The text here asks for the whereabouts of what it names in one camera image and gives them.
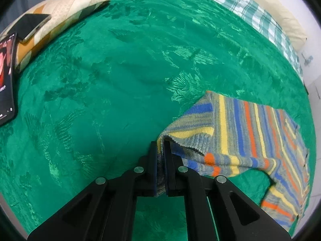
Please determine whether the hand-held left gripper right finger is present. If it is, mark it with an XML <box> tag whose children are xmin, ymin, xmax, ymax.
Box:
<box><xmin>164</xmin><ymin>140</ymin><xmax>292</xmax><ymax>241</ymax></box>

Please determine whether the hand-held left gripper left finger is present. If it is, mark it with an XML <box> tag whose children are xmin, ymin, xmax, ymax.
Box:
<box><xmin>27</xmin><ymin>141</ymin><xmax>158</xmax><ymax>241</ymax></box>

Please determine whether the striped knit sweater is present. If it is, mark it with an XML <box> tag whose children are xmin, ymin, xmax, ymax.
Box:
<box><xmin>156</xmin><ymin>90</ymin><xmax>310</xmax><ymax>229</ymax></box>

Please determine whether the green patterned bedspread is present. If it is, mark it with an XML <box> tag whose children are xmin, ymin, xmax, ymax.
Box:
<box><xmin>0</xmin><ymin>0</ymin><xmax>317</xmax><ymax>241</ymax></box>

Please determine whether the smartphone with lit screen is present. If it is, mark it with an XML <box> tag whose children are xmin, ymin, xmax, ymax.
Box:
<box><xmin>0</xmin><ymin>32</ymin><xmax>18</xmax><ymax>127</ymax></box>

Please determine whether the cream and orange patterned pillow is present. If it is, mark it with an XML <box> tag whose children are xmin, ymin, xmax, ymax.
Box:
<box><xmin>0</xmin><ymin>0</ymin><xmax>111</xmax><ymax>74</ymax></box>

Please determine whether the green plaid quilt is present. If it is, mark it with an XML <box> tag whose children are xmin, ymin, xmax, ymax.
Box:
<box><xmin>160</xmin><ymin>0</ymin><xmax>304</xmax><ymax>81</ymax></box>

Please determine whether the dark smartphone with gold edge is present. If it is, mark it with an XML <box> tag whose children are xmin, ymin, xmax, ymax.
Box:
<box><xmin>18</xmin><ymin>13</ymin><xmax>52</xmax><ymax>43</ymax></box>

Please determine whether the cream padded headboard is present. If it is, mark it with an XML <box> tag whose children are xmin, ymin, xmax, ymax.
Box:
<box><xmin>223</xmin><ymin>0</ymin><xmax>308</xmax><ymax>51</ymax></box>

